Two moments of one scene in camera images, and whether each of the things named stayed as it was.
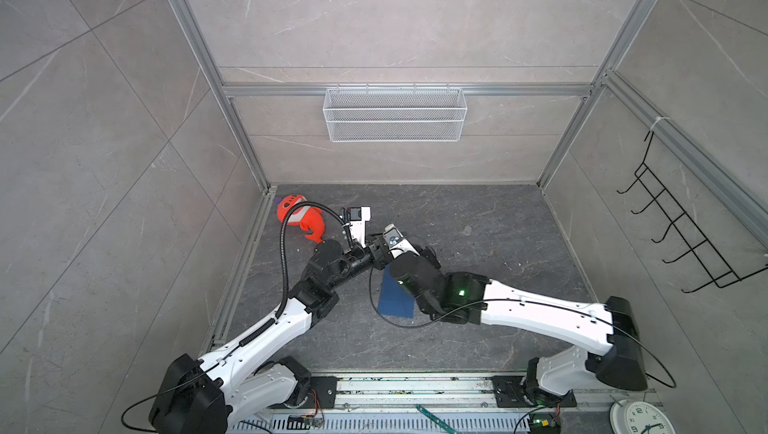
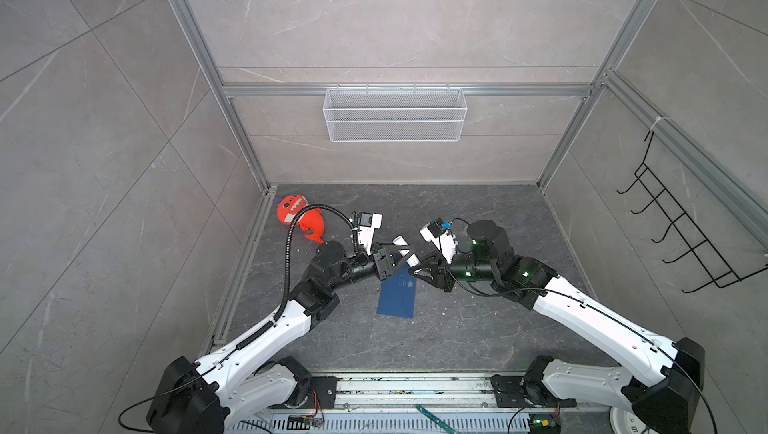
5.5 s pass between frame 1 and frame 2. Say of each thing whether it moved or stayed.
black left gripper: stayed
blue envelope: stayed
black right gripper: moved
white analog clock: stayed
